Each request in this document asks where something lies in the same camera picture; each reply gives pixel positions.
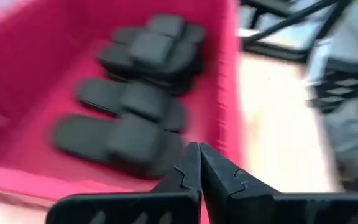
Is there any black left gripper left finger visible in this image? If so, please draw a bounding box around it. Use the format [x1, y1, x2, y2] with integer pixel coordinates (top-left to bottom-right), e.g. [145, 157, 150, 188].
[45, 142, 203, 224]

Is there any black metal frame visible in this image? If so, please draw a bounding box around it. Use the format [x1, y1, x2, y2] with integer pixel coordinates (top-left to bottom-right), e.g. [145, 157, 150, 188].
[239, 0, 352, 64]

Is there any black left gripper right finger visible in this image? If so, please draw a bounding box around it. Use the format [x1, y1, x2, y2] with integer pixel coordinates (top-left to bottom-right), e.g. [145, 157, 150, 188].
[200, 142, 358, 224]

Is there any red ribbed plastic bin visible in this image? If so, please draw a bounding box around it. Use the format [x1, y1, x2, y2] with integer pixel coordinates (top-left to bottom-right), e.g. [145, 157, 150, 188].
[0, 0, 247, 224]

